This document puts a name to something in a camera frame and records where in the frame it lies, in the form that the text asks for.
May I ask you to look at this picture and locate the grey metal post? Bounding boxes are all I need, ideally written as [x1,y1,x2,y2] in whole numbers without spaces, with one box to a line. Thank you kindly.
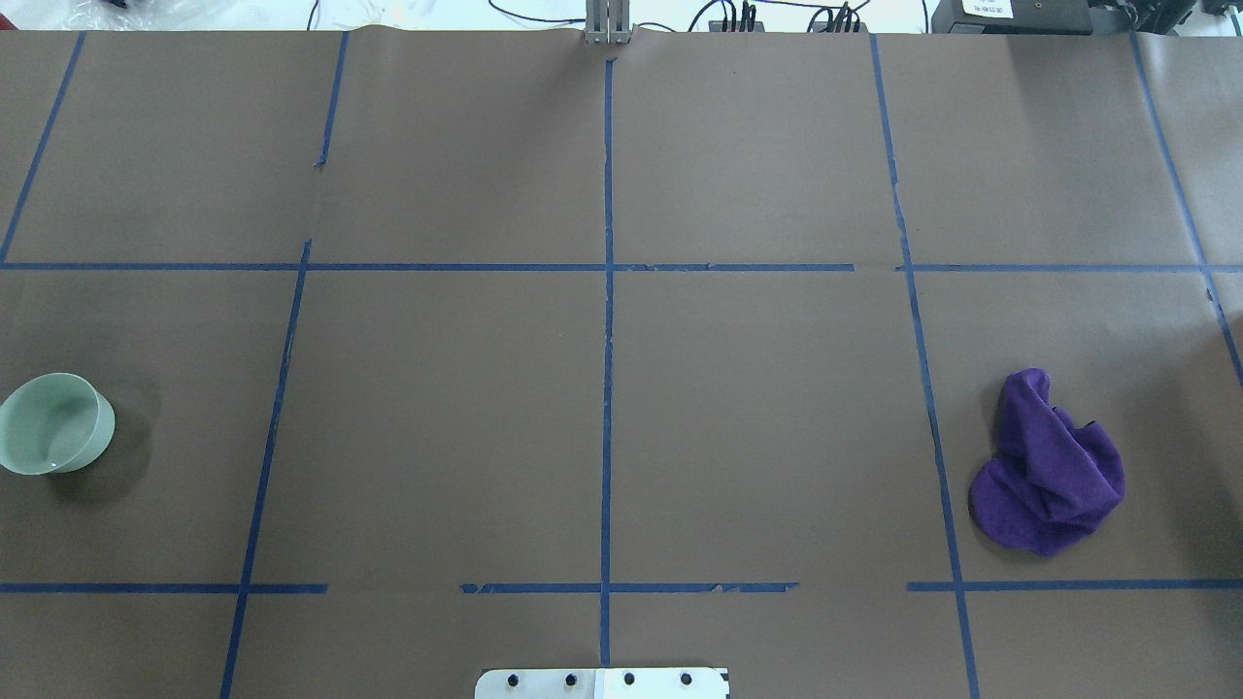
[583,0,634,46]

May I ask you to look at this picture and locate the black device on bench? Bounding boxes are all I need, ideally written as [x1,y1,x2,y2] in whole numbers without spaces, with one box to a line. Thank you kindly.
[930,0,1199,37]

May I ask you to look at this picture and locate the purple cloth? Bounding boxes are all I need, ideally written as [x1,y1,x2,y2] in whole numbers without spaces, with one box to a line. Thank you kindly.
[968,367,1126,557]

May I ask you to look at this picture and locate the black cables on bench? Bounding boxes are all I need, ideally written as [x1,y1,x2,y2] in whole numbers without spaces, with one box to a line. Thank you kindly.
[306,0,933,35]

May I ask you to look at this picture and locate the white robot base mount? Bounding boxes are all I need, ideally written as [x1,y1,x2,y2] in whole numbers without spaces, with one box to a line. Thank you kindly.
[474,667,731,698]

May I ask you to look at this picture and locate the pale green bowl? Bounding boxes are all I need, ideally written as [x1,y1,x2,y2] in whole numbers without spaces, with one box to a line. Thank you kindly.
[1,373,116,478]

